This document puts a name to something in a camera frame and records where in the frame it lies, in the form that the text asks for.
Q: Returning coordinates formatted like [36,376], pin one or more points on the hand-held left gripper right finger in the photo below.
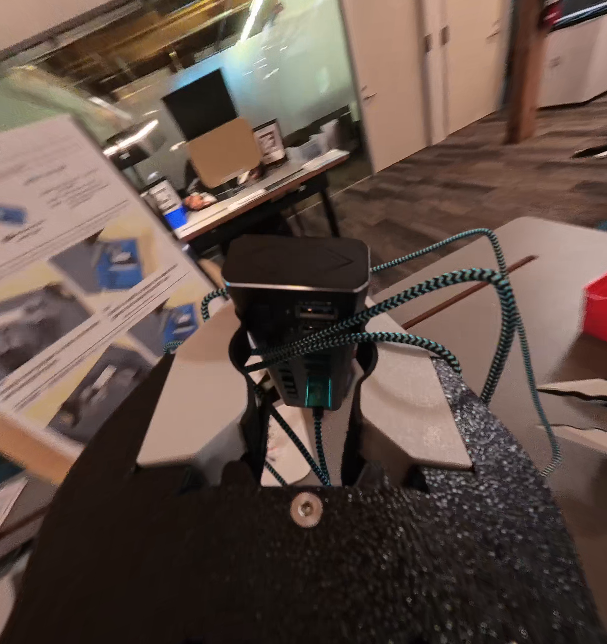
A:
[409,402]

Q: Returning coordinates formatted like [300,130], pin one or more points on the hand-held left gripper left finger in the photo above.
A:
[198,407]

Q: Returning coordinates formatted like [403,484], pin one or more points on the black usb hub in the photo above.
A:
[293,271]

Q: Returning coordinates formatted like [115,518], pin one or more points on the blue container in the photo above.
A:
[176,217]

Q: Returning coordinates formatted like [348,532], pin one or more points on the framed tag picture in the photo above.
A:
[161,197]
[271,143]

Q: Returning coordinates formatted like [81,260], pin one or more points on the instruction sign board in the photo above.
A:
[57,241]

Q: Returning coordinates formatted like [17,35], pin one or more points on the wooden top table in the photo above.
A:
[263,188]

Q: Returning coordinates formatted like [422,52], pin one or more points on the brown cardboard sheet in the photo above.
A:
[225,153]

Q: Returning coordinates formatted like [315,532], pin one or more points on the black monitor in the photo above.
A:
[200,103]

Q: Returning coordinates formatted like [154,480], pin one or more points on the white cabinets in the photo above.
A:
[424,75]

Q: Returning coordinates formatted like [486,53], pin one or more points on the white counter unit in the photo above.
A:
[580,55]

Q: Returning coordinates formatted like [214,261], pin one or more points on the wooden post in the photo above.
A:
[524,70]

